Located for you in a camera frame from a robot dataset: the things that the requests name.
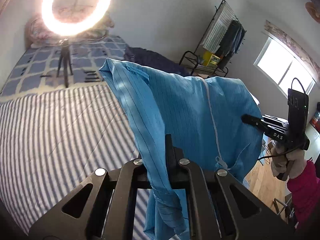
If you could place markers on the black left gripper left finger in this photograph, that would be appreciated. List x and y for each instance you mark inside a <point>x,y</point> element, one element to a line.
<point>101,207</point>

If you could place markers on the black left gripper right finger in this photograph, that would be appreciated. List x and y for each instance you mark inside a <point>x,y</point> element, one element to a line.
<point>218,206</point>

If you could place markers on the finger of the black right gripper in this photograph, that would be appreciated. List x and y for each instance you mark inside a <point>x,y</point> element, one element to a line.
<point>258,123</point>

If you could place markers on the light blue striped garment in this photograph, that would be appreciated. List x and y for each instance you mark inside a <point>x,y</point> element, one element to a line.
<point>203,117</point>

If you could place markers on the pink sleeved right forearm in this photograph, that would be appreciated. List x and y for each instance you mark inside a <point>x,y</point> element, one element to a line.
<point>305,192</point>

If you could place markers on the dark clothes on rack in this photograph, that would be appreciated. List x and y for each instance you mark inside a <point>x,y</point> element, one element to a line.
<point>230,43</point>

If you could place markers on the black metal clothes rack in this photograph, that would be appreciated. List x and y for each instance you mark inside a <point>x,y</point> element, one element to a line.
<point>194,59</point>

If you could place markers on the white gloved right hand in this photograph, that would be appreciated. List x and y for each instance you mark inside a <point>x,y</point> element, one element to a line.
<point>293,162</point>

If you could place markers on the floral window valance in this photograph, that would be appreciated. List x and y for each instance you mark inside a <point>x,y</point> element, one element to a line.
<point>311,65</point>

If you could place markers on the yellow box on rack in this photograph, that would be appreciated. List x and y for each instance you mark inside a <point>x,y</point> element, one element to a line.
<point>210,58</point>

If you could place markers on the blue white striped quilt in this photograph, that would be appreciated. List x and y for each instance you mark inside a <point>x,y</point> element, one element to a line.
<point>51,142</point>

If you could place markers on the striped cloth on rack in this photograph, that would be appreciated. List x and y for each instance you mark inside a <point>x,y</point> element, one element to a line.
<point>217,29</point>

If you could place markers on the dark navy folded duvet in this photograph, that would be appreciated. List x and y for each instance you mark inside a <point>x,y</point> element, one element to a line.
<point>154,60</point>

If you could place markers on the blue checked bed sheet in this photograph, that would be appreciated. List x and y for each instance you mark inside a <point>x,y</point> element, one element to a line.
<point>44,69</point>

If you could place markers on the floral folded bedding pile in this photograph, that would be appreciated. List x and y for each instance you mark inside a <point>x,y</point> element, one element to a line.
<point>38,35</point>

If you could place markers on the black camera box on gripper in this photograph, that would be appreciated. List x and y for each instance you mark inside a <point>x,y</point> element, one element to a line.
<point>298,103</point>

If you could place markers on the window with frame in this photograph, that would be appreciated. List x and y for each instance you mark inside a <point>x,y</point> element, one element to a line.
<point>283,67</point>

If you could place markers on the ring light on tripod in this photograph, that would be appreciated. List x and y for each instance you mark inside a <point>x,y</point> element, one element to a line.
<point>62,14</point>

